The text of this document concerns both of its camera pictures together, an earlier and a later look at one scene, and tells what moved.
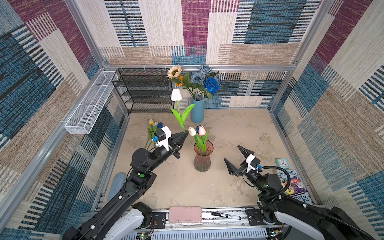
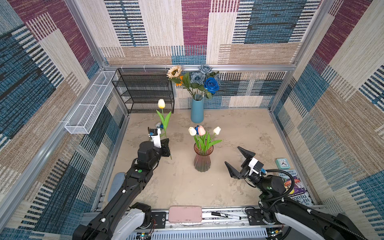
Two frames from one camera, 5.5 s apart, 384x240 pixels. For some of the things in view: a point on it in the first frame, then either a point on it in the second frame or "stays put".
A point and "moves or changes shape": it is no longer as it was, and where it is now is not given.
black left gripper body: (172, 151) -> (163, 149)
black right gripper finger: (232, 169) stays put
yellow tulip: (150, 133) moves or changes shape
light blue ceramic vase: (197, 112) stays put
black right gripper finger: (245, 152) stays put
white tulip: (176, 96) -> (216, 130)
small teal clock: (283, 163) stays put
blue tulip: (197, 128) stays put
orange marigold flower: (180, 84) stays put
